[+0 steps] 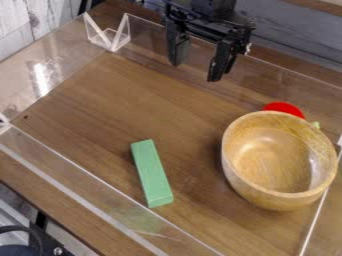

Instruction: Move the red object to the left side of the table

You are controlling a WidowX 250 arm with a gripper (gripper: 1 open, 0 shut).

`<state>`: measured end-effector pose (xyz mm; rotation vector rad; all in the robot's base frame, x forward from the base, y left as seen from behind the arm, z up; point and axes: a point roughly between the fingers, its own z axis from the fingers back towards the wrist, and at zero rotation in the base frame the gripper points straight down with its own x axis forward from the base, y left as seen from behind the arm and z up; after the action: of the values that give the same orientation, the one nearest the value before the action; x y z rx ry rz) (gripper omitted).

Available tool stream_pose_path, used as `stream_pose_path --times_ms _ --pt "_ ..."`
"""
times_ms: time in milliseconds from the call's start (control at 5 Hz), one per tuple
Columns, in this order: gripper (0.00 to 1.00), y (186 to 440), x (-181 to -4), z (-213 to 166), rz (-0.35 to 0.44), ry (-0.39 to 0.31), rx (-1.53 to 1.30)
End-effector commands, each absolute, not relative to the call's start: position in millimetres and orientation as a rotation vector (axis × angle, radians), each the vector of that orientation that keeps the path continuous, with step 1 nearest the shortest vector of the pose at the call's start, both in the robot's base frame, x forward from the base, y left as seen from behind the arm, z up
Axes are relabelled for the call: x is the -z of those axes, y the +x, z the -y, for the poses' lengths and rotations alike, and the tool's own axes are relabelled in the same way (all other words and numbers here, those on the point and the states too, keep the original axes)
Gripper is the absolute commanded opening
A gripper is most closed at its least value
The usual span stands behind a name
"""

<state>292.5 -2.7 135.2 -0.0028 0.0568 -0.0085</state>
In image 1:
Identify black metal clamp base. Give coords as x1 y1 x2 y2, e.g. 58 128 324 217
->
27 212 74 256

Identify clear acrylic corner bracket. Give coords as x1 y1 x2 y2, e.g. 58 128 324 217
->
82 13 130 52

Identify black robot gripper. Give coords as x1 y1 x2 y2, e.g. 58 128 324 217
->
162 0 256 82

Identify clear acrylic enclosure wall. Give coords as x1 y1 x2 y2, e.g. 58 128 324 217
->
0 16 342 256

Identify green rectangular block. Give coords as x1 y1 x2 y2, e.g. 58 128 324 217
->
130 139 173 208

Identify wooden bowl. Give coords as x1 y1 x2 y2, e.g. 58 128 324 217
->
220 111 337 211

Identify red plush strawberry toy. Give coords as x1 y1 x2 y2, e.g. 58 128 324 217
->
261 102 305 121

